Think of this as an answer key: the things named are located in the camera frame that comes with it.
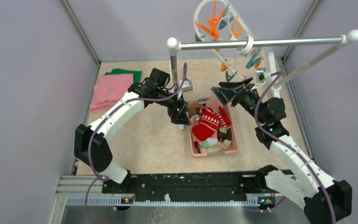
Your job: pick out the red snowflake sock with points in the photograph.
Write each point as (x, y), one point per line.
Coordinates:
(207, 124)
(224, 118)

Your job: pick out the metal drying rack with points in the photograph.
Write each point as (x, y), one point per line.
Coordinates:
(338, 42)

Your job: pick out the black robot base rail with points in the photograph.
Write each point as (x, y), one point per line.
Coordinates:
(233, 188)

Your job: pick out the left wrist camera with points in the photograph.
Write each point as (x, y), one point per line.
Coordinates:
(187, 85)

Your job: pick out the pink plastic basket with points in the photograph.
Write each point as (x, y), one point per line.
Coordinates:
(194, 111)

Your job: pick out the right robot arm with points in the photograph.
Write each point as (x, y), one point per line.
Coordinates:
(323, 199)

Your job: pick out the white clip sock hanger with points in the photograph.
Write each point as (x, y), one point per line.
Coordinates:
(218, 21)

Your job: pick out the pink sock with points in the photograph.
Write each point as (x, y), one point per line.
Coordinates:
(209, 142)
(213, 102)

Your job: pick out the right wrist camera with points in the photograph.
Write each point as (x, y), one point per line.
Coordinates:
(263, 77)

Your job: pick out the green folded cloth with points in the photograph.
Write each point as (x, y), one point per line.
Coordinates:
(136, 74)

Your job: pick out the pink folded cloth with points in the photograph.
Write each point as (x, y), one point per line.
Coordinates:
(109, 90)

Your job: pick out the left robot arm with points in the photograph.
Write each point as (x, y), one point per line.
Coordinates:
(91, 141)

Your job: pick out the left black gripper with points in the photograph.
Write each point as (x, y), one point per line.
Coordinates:
(180, 116)

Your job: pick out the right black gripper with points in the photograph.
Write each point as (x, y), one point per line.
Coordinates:
(237, 91)

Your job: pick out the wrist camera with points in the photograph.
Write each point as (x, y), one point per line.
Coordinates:
(263, 77)
(187, 85)

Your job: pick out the cream brown striped sock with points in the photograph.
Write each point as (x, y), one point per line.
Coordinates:
(225, 133)

